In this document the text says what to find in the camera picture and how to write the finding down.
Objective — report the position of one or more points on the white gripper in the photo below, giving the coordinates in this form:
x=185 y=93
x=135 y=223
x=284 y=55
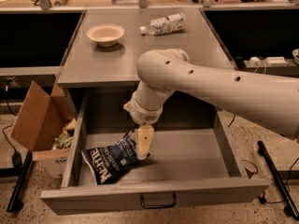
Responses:
x=144 y=114

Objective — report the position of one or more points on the blue Kettle chip bag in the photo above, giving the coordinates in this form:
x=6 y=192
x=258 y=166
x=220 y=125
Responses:
x=110 y=163

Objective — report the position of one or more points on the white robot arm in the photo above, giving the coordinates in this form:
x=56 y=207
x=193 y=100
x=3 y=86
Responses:
x=269 y=101

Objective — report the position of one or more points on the grey open drawer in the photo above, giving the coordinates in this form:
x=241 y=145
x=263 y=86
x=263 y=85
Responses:
x=192 y=155

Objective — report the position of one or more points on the grey cabinet counter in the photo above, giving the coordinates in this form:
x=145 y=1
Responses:
x=90 y=66

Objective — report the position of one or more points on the green snack packet in box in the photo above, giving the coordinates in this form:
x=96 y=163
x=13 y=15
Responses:
x=63 y=141

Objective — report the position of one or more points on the brown cardboard box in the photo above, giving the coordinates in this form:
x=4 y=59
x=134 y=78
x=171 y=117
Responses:
x=41 y=119

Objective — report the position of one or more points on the beige paper bowl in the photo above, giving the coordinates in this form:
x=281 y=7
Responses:
x=106 y=34

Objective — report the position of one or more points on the clear plastic water bottle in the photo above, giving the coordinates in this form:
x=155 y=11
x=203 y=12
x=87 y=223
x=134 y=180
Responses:
x=164 y=25

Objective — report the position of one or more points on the white power strip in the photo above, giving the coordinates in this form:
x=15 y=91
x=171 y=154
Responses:
x=269 y=61

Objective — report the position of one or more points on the black drawer handle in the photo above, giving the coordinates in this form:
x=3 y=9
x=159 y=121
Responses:
x=158 y=200

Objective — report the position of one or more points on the black power adapter with cable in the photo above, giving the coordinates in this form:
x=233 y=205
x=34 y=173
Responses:
x=16 y=156

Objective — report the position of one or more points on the black left floor rail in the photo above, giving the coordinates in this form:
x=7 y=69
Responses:
x=15 y=204

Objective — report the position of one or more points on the black floor rail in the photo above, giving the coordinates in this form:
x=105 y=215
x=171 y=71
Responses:
x=290 y=208
x=15 y=204

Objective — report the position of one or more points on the black right floor rail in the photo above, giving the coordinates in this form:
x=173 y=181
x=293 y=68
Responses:
x=290 y=208

